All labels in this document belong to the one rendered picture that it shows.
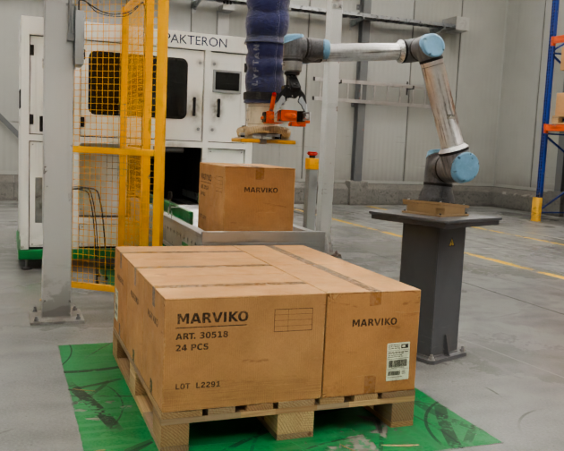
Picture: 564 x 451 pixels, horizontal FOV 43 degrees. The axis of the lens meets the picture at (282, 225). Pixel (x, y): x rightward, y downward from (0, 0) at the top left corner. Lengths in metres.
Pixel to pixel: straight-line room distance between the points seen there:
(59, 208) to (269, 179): 1.24
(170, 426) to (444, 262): 1.79
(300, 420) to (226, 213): 1.47
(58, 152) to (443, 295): 2.28
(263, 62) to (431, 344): 1.69
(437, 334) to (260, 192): 1.19
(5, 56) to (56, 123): 8.18
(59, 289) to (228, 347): 2.01
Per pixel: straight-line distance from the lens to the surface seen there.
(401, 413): 2.94
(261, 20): 3.85
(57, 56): 4.33
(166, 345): 2.51
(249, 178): 3.88
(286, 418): 2.72
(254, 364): 2.61
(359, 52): 3.61
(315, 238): 3.96
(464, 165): 3.63
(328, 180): 7.06
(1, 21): 12.52
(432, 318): 3.78
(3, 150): 12.40
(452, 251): 3.83
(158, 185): 4.45
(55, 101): 4.32
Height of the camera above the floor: 1.07
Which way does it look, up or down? 6 degrees down
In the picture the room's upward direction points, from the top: 3 degrees clockwise
